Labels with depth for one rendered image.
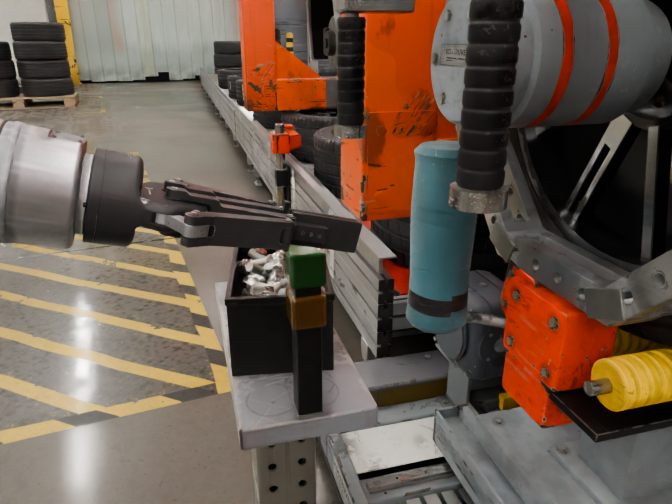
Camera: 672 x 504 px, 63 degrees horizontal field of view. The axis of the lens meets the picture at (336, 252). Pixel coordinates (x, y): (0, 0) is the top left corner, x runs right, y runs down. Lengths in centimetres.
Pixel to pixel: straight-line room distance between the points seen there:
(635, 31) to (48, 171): 53
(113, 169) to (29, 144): 6
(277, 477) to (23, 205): 69
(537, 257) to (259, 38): 241
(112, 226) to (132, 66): 1300
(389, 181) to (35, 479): 97
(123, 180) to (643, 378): 55
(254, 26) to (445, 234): 235
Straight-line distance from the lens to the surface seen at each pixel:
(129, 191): 44
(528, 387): 79
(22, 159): 44
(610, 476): 98
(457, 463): 113
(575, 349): 73
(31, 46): 872
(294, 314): 60
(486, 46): 41
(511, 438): 105
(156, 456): 137
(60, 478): 139
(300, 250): 58
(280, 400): 71
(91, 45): 1341
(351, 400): 71
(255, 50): 297
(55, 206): 43
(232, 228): 44
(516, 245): 78
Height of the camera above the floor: 87
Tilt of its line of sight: 21 degrees down
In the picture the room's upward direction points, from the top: straight up
